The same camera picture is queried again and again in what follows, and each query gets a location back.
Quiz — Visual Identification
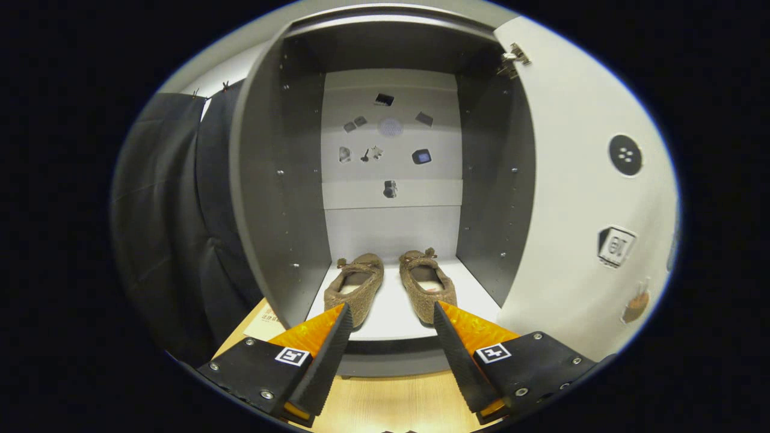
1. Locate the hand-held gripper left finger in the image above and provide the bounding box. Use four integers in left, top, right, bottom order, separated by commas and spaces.
197, 302, 354, 428

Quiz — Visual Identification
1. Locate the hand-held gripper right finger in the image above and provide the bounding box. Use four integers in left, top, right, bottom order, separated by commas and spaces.
433, 301, 597, 425

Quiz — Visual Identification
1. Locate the brown fuzzy shoe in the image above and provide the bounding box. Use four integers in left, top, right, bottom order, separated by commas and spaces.
324, 253, 386, 330
399, 247, 458, 325

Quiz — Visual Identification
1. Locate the dark grey shoe cabinet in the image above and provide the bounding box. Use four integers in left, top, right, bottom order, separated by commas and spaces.
229, 5, 537, 378

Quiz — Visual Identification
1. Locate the white cabinet shelf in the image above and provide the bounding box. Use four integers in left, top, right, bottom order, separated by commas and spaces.
306, 257, 501, 342

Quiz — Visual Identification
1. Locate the metal door hinge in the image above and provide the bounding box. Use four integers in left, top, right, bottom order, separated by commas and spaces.
496, 42, 532, 79

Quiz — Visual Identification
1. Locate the black backdrop cloth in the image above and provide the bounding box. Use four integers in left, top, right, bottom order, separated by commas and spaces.
111, 81, 265, 367

